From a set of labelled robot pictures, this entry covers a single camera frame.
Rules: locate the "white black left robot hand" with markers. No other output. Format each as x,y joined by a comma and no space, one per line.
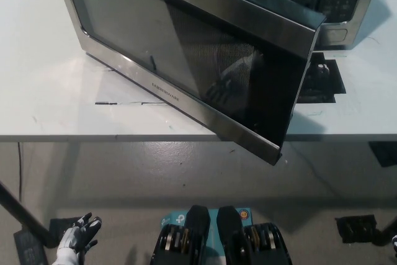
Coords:
73,238

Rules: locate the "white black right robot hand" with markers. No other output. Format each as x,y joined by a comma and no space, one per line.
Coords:
394,244

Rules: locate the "stainless steel microwave oven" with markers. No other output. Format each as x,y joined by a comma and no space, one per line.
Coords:
201,60

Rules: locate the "black ribbed floor pad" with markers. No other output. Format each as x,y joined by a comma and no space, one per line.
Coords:
29,249

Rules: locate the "dark metal table leg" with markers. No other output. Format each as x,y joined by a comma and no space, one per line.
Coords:
24,213

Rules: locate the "clear plastic tape sheet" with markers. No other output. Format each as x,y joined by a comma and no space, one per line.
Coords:
124,96

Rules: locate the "small white cap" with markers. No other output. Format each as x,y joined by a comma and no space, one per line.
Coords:
322,67

